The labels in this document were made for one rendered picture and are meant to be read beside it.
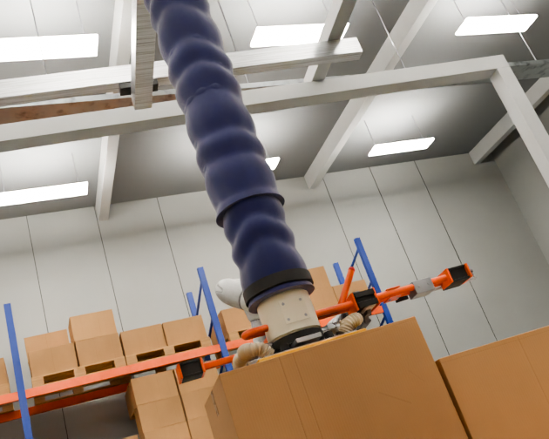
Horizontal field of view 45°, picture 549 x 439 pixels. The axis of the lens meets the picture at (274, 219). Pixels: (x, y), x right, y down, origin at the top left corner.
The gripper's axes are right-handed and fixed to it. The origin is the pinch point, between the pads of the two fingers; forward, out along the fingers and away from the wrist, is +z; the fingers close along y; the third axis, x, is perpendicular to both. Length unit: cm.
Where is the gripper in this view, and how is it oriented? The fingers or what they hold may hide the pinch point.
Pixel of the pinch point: (365, 301)
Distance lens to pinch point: 217.5
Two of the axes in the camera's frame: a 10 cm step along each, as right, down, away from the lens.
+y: 3.1, 8.7, -3.9
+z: 1.9, -4.6, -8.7
